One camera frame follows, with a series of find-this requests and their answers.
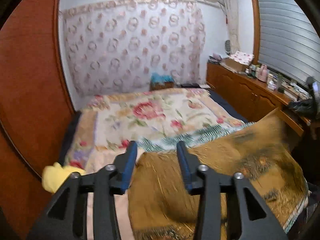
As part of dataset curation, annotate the brown gold patterned garment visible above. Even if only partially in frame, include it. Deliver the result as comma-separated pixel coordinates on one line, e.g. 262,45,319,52
127,107,311,240

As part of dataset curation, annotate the yellow plush toy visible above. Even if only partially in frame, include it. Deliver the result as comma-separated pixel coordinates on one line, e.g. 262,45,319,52
42,163,85,193

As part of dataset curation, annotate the pink thermos jug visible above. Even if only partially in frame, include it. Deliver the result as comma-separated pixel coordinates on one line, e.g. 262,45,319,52
258,64,268,82

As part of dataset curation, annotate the long wooden sideboard cabinet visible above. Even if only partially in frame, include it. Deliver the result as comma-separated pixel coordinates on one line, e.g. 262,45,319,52
206,62,311,136

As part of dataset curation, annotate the grey window roller blind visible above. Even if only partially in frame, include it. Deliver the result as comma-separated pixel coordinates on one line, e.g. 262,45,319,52
257,0,319,83

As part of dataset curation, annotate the cardboard box with paper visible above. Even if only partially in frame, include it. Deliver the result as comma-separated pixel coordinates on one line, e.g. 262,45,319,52
220,51,254,73

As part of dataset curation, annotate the floral quilt bedspread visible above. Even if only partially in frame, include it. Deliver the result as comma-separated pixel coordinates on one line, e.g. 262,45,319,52
63,87,251,240

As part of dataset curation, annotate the small grey desk fan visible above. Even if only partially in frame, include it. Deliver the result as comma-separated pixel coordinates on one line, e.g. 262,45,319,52
225,40,231,55

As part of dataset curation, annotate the palm leaf print sheet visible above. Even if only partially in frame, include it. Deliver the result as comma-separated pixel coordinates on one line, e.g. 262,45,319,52
137,122,254,152

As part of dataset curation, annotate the wooden louvered wardrobe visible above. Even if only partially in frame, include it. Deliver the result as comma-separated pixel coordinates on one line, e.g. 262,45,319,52
1,0,74,236

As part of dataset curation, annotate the beige tied window curtain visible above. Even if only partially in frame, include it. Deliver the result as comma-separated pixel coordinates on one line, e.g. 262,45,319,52
223,0,240,54

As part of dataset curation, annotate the blue item on box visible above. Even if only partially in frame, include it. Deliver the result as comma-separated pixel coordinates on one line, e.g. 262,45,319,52
150,73,175,90

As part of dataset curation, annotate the circle patterned wall curtain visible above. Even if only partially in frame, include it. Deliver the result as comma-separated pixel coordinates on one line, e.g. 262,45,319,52
62,0,206,97

